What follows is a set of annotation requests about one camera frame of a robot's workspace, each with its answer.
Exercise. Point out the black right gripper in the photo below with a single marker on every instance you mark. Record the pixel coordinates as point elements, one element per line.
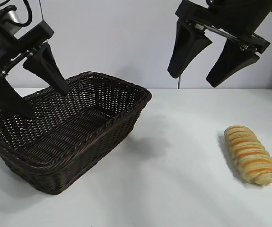
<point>232,14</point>

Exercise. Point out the dark brown wicker basket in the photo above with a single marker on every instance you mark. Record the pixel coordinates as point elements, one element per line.
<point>79,142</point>

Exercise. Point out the long striped bread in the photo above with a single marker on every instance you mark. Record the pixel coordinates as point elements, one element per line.
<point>249,153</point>

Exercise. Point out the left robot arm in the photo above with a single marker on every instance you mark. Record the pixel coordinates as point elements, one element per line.
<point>11,15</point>

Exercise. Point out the thin dark wall strip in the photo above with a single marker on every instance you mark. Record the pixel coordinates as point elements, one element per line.
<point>178,81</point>
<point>41,9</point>

